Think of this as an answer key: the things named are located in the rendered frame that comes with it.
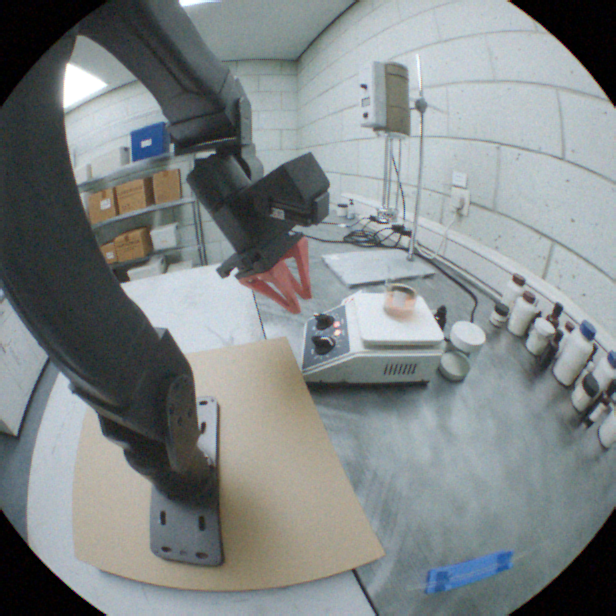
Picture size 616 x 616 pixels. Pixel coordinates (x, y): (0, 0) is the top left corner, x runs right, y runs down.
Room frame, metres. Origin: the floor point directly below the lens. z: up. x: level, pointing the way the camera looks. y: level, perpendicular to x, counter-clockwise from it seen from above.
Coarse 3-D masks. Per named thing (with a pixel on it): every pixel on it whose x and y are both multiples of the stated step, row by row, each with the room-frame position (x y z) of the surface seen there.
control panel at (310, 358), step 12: (336, 312) 0.34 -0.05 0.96; (312, 324) 0.34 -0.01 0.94; (312, 336) 0.31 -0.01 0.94; (336, 336) 0.28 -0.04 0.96; (348, 336) 0.27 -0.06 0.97; (312, 348) 0.28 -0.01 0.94; (336, 348) 0.26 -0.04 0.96; (348, 348) 0.25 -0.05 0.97; (312, 360) 0.25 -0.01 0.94; (324, 360) 0.24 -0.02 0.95
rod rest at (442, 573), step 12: (504, 552) -0.07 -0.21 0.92; (456, 564) -0.05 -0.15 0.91; (468, 564) -0.06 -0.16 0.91; (480, 564) -0.07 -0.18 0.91; (492, 564) -0.08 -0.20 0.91; (504, 564) -0.08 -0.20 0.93; (432, 576) -0.05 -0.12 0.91; (444, 576) -0.06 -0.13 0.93; (480, 576) -0.08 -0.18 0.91; (432, 588) -0.07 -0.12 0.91; (444, 588) -0.07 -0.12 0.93
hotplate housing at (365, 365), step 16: (352, 304) 0.35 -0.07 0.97; (352, 320) 0.31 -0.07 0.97; (304, 336) 0.32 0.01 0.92; (352, 336) 0.27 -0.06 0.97; (352, 352) 0.24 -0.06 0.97; (368, 352) 0.24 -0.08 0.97; (384, 352) 0.24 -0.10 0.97; (400, 352) 0.23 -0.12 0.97; (416, 352) 0.23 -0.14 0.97; (432, 352) 0.23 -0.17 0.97; (320, 368) 0.24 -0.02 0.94; (336, 368) 0.23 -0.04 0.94; (352, 368) 0.23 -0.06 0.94; (368, 368) 0.23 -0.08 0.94; (384, 368) 0.23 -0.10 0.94; (400, 368) 0.23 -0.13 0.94; (416, 368) 0.23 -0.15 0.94; (432, 368) 0.23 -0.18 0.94; (320, 384) 0.24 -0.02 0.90; (336, 384) 0.24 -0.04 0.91; (352, 384) 0.24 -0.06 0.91; (368, 384) 0.23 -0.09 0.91; (384, 384) 0.23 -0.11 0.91; (400, 384) 0.23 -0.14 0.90
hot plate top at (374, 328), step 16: (368, 304) 0.32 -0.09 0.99; (368, 320) 0.28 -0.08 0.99; (384, 320) 0.28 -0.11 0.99; (416, 320) 0.28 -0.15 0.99; (432, 320) 0.28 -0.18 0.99; (368, 336) 0.24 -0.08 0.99; (384, 336) 0.24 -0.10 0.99; (400, 336) 0.24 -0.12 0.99; (416, 336) 0.24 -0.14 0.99; (432, 336) 0.24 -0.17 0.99
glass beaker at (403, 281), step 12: (396, 264) 0.32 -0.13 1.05; (408, 264) 0.32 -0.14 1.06; (396, 276) 0.28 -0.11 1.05; (408, 276) 0.27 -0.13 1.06; (420, 276) 0.27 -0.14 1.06; (396, 288) 0.28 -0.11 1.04; (408, 288) 0.27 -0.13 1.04; (384, 300) 0.30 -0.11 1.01; (396, 300) 0.28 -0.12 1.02; (408, 300) 0.27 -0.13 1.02; (384, 312) 0.29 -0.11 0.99; (396, 312) 0.28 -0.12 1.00; (408, 312) 0.27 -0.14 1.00
